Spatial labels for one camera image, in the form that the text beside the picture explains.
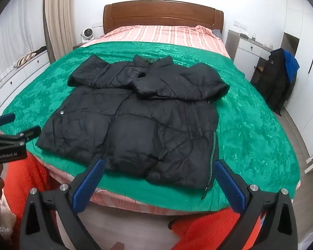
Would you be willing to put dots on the black puffer jacket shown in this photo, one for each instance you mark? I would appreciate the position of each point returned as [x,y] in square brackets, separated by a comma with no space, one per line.
[151,135]

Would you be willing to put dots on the wooden chair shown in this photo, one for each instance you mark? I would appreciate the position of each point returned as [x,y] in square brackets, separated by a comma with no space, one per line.
[260,69]

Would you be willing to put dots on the dark cloth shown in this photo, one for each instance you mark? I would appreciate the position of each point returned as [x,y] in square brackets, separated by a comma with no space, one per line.
[41,49]

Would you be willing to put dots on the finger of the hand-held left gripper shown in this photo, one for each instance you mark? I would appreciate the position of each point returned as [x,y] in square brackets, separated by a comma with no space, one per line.
[32,131]
[6,118]

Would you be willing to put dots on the striped cushion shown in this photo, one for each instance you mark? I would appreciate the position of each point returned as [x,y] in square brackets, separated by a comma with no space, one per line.
[24,59]

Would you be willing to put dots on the white sheer curtain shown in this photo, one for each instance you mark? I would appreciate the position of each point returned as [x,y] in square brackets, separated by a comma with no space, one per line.
[20,26]

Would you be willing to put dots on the wooden headboard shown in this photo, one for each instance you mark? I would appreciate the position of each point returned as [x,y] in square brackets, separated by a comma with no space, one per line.
[161,13]

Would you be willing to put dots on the beige curtain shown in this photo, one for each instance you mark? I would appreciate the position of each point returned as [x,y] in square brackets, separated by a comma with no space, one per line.
[58,18]

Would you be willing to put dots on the white wardrobe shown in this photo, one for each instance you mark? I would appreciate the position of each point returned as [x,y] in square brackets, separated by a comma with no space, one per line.
[307,96]

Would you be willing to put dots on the blue garment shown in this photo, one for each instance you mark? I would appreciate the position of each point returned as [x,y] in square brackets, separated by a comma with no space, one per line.
[292,65]

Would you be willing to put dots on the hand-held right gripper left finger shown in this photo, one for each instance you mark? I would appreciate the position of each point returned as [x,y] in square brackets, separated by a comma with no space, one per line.
[88,185]

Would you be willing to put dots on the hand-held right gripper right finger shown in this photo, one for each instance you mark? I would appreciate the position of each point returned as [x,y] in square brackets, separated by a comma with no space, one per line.
[229,187]

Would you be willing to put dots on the green blanket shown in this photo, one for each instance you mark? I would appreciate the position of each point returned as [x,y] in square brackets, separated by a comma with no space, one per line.
[250,125]

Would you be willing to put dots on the white desk fan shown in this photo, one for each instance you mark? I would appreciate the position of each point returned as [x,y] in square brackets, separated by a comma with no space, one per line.
[86,33]

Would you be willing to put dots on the pink striped bedsheet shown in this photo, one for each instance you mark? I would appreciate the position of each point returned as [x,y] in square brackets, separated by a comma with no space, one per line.
[159,33]

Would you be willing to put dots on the white drawer cabinet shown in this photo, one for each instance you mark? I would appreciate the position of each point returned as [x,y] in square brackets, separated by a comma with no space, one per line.
[23,70]

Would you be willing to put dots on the red fleece garment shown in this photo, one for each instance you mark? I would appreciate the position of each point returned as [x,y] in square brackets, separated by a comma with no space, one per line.
[211,229]

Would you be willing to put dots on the white desk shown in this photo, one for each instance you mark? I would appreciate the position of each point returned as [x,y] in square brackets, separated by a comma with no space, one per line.
[246,49]

